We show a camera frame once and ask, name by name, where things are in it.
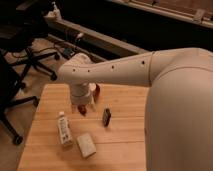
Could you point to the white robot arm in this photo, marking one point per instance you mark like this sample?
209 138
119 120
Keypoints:
179 108

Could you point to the black upright eraser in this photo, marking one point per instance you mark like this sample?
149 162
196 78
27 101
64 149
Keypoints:
106 117

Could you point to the power strip with cables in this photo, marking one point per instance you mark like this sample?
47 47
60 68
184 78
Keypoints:
68 52

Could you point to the black office chair base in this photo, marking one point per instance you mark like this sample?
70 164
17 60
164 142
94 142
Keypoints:
10 84

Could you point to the black office chair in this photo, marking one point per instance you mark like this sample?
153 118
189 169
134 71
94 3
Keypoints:
21 22

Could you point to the white spray bottle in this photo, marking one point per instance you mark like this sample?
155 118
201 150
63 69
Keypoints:
55 14

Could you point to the white plastic bottle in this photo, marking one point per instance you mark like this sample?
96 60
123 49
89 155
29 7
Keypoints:
64 130

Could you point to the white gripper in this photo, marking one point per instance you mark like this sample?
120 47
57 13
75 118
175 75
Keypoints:
82 95

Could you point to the white rectangular sponge block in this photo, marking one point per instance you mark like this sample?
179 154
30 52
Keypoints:
86 145

